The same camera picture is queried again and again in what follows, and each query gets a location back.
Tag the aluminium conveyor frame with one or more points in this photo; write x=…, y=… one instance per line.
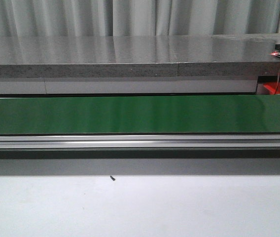
x=114, y=155

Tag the green conveyor belt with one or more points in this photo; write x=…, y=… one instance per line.
x=140, y=114

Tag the grey stone counter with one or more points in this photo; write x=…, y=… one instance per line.
x=137, y=65

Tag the white curtain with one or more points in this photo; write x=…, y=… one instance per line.
x=23, y=18

